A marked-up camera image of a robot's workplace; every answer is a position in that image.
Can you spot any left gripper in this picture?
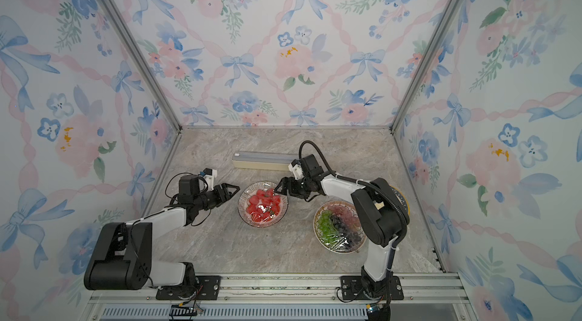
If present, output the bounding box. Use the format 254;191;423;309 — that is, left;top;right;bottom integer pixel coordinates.
196;183;239;211

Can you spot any cream plastic wrap dispenser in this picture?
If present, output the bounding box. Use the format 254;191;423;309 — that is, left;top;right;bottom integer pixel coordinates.
232;151;297;172

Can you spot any glass bowl of strawberries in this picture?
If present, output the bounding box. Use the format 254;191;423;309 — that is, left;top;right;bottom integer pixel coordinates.
237;181;289;229

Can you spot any plate of grapes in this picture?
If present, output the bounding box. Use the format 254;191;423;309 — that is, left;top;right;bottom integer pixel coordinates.
312;200;368;254

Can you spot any blue yellow-rimmed plate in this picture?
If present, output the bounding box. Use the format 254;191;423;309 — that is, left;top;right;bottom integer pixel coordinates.
392;187;411;217

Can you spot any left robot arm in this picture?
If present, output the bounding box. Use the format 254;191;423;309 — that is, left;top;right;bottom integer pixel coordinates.
83;169;240;301

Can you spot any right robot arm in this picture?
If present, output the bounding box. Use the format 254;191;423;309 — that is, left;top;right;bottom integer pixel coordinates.
274;154;410;299

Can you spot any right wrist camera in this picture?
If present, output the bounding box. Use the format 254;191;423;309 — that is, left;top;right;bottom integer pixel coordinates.
288;160;304;181

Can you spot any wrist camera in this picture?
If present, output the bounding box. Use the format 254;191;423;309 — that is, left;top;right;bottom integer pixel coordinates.
288;160;304;181
201;168;218;191

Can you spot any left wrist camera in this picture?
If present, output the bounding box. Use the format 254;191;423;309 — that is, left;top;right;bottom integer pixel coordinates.
201;168;218;191

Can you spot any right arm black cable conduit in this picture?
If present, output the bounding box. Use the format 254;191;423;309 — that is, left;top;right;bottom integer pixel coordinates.
298;140;410;276

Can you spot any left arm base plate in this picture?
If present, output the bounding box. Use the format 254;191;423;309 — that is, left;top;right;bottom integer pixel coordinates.
156;275;222;302

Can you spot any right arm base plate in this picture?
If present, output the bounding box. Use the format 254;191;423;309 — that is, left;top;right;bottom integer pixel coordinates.
338;274;405;303

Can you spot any aluminium front rail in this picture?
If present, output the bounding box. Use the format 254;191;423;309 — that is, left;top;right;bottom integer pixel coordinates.
81;273;477;320

